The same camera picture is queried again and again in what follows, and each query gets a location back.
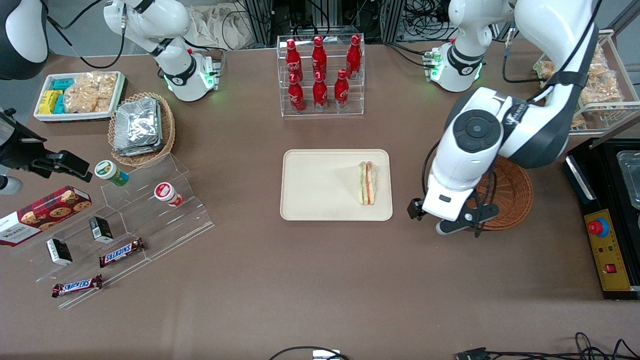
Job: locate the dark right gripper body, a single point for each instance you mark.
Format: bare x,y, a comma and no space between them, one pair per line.
19,151

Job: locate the triangle sandwich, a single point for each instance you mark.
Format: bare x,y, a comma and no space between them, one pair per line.
367,185

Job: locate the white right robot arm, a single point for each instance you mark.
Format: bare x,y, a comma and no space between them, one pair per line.
180,70

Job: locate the white rectangular snack tray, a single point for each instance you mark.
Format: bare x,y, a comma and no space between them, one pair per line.
75,117

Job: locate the round brown wicker basket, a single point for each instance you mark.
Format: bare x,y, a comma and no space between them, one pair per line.
515,195

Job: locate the beige plastic tray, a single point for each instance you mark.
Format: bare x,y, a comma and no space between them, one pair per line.
320,185

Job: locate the oval wicker basket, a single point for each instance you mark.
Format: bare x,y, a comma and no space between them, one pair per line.
167,132

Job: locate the green lid snack cup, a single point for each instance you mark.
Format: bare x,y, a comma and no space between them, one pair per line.
111,172

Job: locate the red tartan cookie box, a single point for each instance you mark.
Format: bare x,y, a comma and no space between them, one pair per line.
42,215

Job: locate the yellow snack packet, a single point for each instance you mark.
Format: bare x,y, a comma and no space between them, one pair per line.
49,102

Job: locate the teal snack packet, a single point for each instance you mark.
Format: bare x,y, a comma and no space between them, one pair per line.
59,105
63,84

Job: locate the silver foil packet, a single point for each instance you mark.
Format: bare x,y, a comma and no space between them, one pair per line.
137,120
137,151

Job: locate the small black box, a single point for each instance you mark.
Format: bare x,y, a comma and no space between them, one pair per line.
59,251
101,229

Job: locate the clear bag of crackers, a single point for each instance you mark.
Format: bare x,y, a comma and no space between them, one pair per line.
90,92

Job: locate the clear acrylic stepped stand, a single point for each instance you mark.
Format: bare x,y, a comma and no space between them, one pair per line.
145,225

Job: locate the red lid snack cup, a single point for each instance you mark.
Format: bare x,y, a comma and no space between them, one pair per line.
167,194

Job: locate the Snickers chocolate bar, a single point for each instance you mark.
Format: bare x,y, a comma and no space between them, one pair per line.
77,286
121,252

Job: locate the clear acrylic bottle rack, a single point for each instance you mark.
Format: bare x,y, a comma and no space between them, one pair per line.
357,100

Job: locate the black appliance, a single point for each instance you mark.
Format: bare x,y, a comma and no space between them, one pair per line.
587,195

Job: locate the red cola bottle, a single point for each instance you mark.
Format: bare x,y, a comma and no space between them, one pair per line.
296,96
341,92
319,56
320,94
354,56
292,57

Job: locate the red emergency stop button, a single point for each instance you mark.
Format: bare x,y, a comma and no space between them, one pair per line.
596,227

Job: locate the yellow control panel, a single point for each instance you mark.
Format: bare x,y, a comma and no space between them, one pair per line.
617,250

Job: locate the clear plastic container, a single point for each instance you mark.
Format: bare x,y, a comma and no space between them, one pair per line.
631,180

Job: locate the beige cloth bag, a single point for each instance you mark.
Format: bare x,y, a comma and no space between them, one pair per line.
215,27

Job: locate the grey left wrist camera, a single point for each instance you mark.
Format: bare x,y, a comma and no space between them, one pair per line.
443,228

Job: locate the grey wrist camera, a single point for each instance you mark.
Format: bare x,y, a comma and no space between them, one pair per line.
9,185
443,228

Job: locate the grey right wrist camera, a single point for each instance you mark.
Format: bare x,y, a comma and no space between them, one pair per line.
9,185

